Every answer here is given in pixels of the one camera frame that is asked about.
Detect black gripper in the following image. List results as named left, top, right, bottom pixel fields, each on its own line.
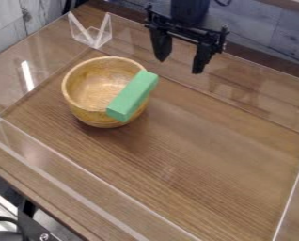
left=144, top=3, right=230, bottom=74

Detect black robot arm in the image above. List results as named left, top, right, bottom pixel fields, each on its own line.
left=144, top=0, right=230, bottom=74

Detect wooden bowl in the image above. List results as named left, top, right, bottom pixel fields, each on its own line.
left=62, top=56, right=150, bottom=128

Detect green rectangular block stick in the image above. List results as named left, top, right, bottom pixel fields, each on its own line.
left=106, top=71, right=159, bottom=122

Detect clear acrylic tray wall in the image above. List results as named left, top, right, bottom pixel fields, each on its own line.
left=0, top=117, right=201, bottom=241

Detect black table leg bracket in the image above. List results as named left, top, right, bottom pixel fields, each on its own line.
left=18, top=200, right=63, bottom=241

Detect black cable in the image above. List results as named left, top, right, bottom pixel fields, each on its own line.
left=0, top=216, right=20, bottom=230

